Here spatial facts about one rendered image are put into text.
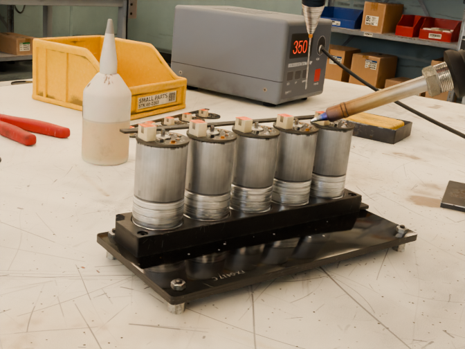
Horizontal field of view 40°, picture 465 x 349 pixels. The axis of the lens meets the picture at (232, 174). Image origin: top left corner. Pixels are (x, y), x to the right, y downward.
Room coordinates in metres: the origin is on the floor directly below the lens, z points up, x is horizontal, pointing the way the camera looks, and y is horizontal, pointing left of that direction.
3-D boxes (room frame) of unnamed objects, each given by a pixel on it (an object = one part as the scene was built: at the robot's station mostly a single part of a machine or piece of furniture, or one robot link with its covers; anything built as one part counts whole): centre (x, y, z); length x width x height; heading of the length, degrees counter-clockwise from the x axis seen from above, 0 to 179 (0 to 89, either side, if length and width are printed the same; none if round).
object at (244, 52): (0.78, -0.01, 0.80); 0.15 x 0.12 x 0.10; 58
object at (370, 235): (0.31, -0.02, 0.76); 0.16 x 0.07 x 0.01; 129
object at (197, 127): (0.30, 0.02, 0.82); 0.01 x 0.01 x 0.01; 39
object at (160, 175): (0.29, 0.03, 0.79); 0.02 x 0.02 x 0.05
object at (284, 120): (0.34, -0.03, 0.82); 0.01 x 0.01 x 0.01; 39
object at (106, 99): (0.45, 0.09, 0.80); 0.03 x 0.03 x 0.10
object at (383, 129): (0.63, -0.13, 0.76); 0.07 x 0.05 x 0.02; 60
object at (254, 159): (0.33, -0.01, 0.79); 0.02 x 0.02 x 0.05
